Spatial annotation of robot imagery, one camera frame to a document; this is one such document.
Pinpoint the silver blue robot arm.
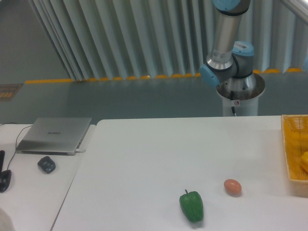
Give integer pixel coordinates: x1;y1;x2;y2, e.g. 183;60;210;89
200;0;308;87

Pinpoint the green bell pepper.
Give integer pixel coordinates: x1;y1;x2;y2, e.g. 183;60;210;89
179;190;204;223

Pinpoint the white folding partition screen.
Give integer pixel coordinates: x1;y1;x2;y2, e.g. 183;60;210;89
30;0;308;81

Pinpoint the brown egg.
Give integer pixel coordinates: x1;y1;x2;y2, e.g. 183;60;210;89
224;179;242;194

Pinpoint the silver closed laptop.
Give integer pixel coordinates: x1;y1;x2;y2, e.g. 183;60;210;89
16;117;92;155

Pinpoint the yellow woven basket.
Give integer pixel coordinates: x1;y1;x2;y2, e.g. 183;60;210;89
281;115;308;197

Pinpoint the yellow fruit in basket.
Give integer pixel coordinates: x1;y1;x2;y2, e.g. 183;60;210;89
300;151;308;173

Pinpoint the black device on stand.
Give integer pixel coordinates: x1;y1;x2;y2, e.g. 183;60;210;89
0;150;12;193

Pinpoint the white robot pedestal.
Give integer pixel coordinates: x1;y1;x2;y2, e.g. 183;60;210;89
217;73;265;116

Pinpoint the thin black cable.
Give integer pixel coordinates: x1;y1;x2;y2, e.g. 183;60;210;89
0;123;34;170

